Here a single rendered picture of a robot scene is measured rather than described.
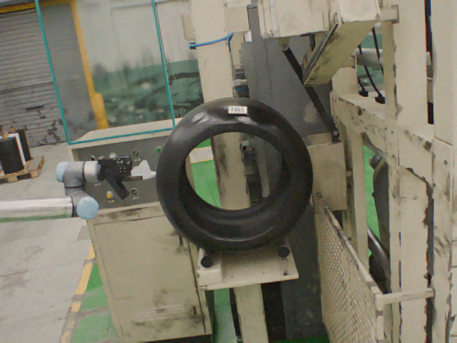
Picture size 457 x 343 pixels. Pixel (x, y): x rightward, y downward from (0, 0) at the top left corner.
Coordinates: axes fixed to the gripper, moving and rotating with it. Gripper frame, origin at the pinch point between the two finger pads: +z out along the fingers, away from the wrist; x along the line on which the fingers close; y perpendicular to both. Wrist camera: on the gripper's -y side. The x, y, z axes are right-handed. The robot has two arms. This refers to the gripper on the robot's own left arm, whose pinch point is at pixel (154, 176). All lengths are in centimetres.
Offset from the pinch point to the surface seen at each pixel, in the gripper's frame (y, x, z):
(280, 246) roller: -24, -10, 45
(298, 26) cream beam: 50, -36, 46
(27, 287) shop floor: -140, 157, -139
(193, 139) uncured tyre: 15.6, -11.6, 15.9
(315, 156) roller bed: 1, 19, 63
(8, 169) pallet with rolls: -141, 522, -330
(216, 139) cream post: 7.4, 25.9, 22.4
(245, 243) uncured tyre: -22.0, -11.7, 32.5
